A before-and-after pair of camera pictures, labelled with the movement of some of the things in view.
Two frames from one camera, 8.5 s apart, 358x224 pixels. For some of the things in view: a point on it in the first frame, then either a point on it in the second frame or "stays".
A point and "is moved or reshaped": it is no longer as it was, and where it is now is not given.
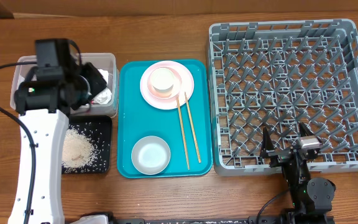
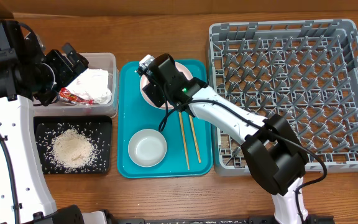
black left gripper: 89,70 → 68,72
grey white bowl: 151,154 is moved or reshaped
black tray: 99,129 stays
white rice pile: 78,152 stays
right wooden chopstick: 192,129 stays
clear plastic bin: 105,61 stays
